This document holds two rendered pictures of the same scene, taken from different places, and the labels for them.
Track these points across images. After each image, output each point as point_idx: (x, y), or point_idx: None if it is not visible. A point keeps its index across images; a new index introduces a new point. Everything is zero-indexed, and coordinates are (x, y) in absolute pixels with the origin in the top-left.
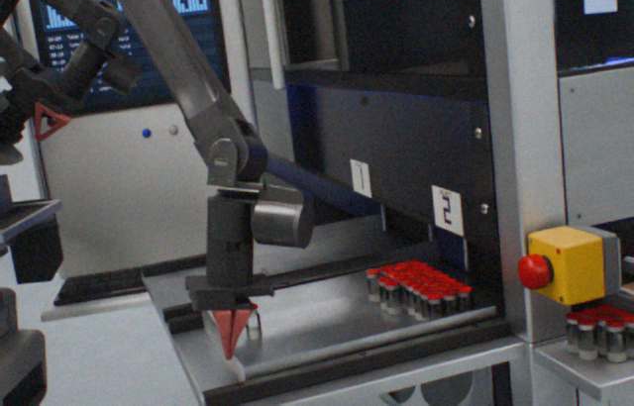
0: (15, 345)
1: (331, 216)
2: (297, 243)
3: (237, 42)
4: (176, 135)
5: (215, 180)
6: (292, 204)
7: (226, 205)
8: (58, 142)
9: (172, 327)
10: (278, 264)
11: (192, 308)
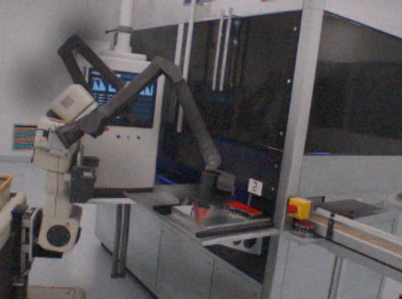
0: (77, 210)
1: (177, 180)
2: (231, 190)
3: (159, 109)
4: (129, 139)
5: (209, 168)
6: (231, 179)
7: (211, 176)
8: (85, 133)
9: (161, 212)
10: (177, 196)
11: (163, 206)
